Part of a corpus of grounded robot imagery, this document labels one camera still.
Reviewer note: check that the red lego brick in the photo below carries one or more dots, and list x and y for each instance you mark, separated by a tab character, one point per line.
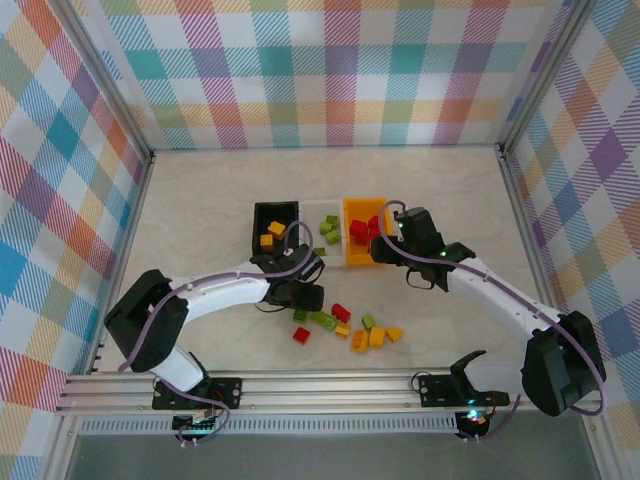
302	335
358	228
373	221
374	235
341	312
361	241

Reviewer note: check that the long green lego brick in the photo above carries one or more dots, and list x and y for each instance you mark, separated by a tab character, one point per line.
324	320

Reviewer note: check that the orange plastic bin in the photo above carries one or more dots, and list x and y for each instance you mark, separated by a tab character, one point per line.
360	206

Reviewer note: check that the yellow sloped lego brick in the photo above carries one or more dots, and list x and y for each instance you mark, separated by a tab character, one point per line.
395	334

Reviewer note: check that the clear plastic bin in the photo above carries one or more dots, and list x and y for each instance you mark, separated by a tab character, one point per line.
312	215

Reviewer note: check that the black plastic bin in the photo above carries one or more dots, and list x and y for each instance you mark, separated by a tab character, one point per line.
280	210

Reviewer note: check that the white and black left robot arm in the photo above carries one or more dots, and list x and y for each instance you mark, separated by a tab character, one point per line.
225	295

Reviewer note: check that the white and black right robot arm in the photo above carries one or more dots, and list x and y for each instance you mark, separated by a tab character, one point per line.
500	305

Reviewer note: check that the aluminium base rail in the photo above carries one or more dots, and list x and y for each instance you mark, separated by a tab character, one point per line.
325	390

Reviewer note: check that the aluminium table edge rail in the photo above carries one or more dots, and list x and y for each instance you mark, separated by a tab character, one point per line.
135	215
524	225

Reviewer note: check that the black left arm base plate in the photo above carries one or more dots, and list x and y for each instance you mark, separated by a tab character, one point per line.
226	390

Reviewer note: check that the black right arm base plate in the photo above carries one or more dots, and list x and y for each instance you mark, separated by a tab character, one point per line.
435	390

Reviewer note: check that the aluminium frame post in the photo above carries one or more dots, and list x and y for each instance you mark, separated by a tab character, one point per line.
109	75
544	75

